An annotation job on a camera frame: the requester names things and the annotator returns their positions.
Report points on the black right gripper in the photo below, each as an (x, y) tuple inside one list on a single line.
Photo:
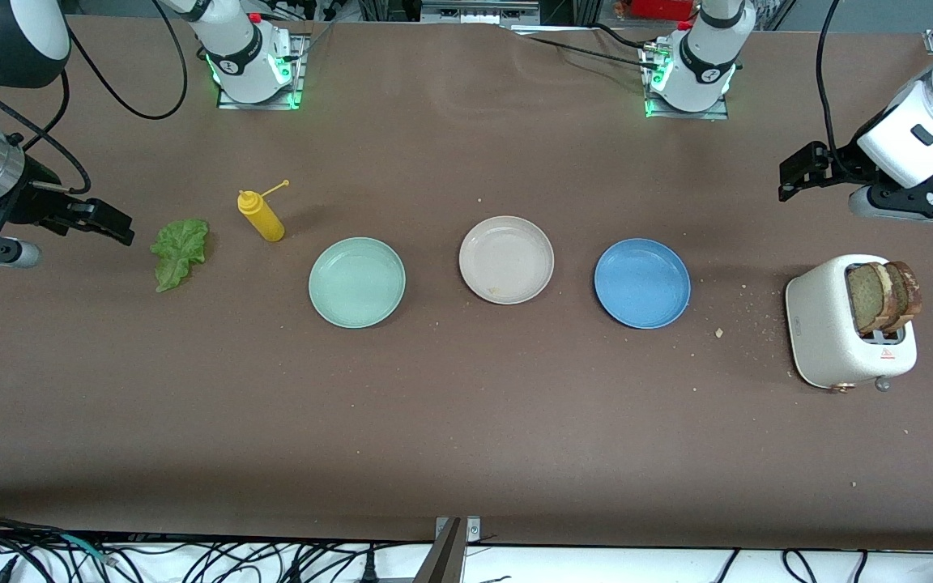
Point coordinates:
[(31, 201)]

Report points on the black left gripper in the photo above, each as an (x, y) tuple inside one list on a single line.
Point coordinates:
[(841, 162)]

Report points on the green lettuce leaf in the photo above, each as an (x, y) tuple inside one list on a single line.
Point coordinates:
[(179, 251)]

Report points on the light bread slice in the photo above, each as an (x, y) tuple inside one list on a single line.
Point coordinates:
[(863, 295)]

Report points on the yellow mustard squeeze bottle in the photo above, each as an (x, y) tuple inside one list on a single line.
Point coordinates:
[(264, 220)]

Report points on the dark crust bread slice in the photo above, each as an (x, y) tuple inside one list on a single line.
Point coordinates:
[(910, 293)]

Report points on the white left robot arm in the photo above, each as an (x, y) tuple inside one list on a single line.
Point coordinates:
[(701, 69)]

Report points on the blue plate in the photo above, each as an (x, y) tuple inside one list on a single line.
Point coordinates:
[(642, 283)]

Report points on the mint green plate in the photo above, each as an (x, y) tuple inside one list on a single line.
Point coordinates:
[(357, 283)]

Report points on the beige plate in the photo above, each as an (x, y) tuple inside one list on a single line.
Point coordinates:
[(507, 259)]

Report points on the white toaster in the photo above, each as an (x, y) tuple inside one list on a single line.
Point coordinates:
[(819, 324)]

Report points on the red box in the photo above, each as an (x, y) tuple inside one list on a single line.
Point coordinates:
[(661, 8)]

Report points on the silver aluminium extrusion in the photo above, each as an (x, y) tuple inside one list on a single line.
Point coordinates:
[(479, 11)]

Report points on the black plug connector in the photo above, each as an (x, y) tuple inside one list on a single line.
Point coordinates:
[(368, 571)]

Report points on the black left camera bracket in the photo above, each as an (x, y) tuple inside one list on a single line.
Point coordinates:
[(892, 194)]

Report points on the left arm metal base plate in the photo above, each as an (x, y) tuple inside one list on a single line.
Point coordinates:
[(717, 116)]

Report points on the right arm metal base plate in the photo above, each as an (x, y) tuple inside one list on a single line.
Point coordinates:
[(232, 104)]

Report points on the dark grey metal post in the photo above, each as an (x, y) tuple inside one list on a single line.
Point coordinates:
[(442, 559)]

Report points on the small metal table bracket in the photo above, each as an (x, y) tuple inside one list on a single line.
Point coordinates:
[(473, 529)]

